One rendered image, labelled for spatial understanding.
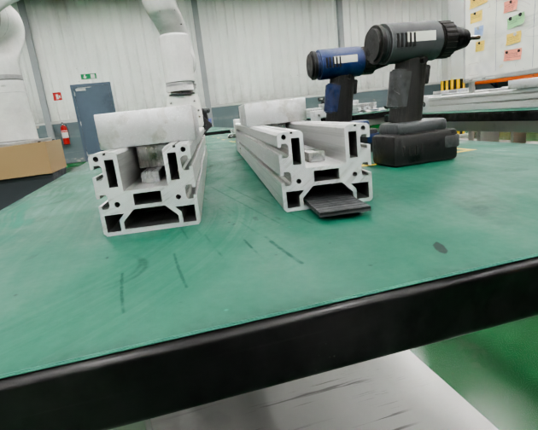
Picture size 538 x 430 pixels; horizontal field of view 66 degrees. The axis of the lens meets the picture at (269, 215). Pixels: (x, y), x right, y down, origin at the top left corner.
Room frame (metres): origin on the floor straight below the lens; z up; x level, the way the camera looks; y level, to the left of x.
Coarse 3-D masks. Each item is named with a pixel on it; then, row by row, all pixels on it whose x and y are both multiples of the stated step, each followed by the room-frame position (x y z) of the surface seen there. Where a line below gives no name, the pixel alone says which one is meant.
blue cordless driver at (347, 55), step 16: (336, 48) 0.90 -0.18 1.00; (352, 48) 0.90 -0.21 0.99; (320, 64) 0.88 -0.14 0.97; (336, 64) 0.88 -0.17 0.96; (352, 64) 0.89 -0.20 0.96; (368, 64) 0.90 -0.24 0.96; (336, 80) 0.90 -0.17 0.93; (352, 80) 0.90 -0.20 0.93; (336, 96) 0.89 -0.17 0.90; (352, 96) 0.91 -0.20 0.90; (336, 112) 0.89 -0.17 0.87; (352, 112) 0.91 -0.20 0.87
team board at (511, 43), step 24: (480, 0) 3.88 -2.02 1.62; (504, 0) 3.62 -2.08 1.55; (528, 0) 3.40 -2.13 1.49; (480, 24) 3.88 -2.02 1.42; (504, 24) 3.62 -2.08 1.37; (528, 24) 3.39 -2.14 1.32; (480, 48) 3.87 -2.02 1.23; (504, 48) 3.61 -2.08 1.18; (528, 48) 3.38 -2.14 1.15; (480, 72) 3.87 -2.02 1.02; (504, 72) 3.60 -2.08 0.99; (528, 72) 3.37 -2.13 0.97
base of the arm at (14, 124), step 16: (0, 80) 1.26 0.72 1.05; (16, 80) 1.29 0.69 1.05; (0, 96) 1.26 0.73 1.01; (16, 96) 1.28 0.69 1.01; (0, 112) 1.25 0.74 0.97; (16, 112) 1.27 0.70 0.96; (0, 128) 1.25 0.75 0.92; (16, 128) 1.27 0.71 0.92; (32, 128) 1.31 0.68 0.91; (0, 144) 1.22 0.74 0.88; (16, 144) 1.23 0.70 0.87
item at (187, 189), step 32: (96, 160) 0.43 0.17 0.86; (128, 160) 0.47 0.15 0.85; (192, 160) 0.48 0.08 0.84; (96, 192) 0.42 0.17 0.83; (128, 192) 0.42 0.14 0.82; (160, 192) 0.49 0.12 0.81; (192, 192) 0.46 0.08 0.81; (128, 224) 0.44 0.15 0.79; (160, 224) 0.42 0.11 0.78; (192, 224) 0.43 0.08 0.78
